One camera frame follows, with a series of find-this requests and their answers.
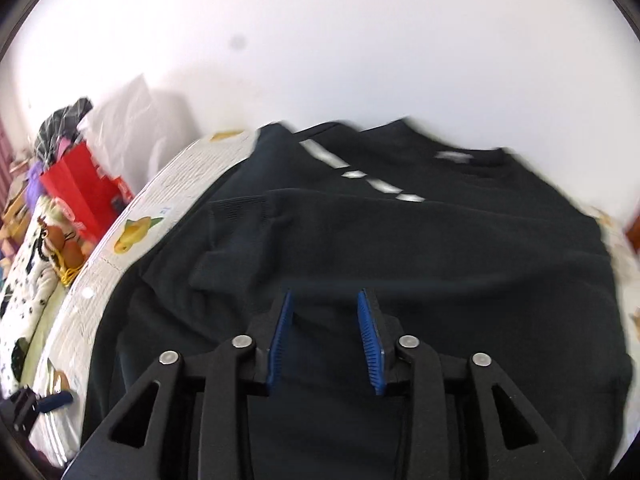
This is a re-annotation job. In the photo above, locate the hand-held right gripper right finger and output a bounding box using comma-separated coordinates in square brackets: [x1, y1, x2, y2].
[356, 289, 588, 480]

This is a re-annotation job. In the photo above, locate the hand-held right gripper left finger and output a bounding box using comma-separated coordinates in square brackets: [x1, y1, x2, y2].
[62, 289, 296, 480]

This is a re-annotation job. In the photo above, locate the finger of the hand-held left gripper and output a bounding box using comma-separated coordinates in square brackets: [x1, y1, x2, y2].
[36, 391, 74, 415]

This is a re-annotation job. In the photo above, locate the black shirt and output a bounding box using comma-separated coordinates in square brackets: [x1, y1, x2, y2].
[82, 117, 633, 480]

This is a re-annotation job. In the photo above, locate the spotted white blanket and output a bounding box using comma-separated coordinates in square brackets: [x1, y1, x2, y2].
[0, 195, 86, 396]

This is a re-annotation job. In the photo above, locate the brown plush toy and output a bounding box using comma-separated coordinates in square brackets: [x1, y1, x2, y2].
[42, 215, 85, 267]

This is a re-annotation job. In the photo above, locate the fruit-printed tablecloth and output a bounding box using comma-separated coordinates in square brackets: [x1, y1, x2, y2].
[30, 127, 640, 466]

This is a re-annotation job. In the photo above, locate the red paper bag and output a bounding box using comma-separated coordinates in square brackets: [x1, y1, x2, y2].
[40, 142, 133, 246]

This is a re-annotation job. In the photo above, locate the purple cloth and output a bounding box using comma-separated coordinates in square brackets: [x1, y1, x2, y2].
[27, 162, 56, 198]

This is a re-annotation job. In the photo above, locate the white plastic bag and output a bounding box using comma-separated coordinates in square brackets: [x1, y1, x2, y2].
[80, 74, 201, 196]

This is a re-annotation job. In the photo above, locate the dark striped cloth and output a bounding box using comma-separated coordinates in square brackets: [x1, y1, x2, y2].
[34, 99, 95, 161]

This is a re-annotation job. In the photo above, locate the yellow cord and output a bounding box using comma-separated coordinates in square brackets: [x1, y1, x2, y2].
[52, 250, 83, 287]

